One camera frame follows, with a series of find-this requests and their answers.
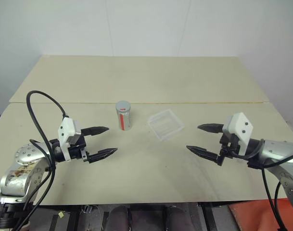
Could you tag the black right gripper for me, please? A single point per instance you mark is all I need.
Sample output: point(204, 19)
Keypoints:
point(229, 146)

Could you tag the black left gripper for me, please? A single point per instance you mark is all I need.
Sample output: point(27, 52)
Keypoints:
point(76, 152)

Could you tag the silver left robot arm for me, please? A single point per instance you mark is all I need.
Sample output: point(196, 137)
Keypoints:
point(23, 156)

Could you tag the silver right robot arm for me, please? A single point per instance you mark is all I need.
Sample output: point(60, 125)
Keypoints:
point(277, 149)

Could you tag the silver red can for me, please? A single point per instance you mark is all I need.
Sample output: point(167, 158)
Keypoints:
point(127, 121)

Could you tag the grey plastic jar lid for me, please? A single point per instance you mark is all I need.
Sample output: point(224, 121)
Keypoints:
point(123, 106)

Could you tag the clear plastic square container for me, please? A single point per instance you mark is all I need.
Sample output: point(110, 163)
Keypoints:
point(165, 125)

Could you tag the small yellow tag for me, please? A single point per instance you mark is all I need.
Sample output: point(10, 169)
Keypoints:
point(61, 214)

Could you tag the red mat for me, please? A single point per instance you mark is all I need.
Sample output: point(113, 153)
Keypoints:
point(252, 216)

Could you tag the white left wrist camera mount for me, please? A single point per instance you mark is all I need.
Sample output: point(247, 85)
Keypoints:
point(65, 130)

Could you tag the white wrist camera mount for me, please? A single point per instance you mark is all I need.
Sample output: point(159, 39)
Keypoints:
point(242, 127)
point(65, 130)

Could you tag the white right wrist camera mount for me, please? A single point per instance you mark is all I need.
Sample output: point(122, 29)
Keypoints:
point(242, 127)

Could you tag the small metal bracket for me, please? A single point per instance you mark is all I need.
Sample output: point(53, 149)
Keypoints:
point(85, 209)

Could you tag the black table frame bar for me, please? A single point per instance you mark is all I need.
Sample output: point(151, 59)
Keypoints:
point(208, 216)
point(73, 221)

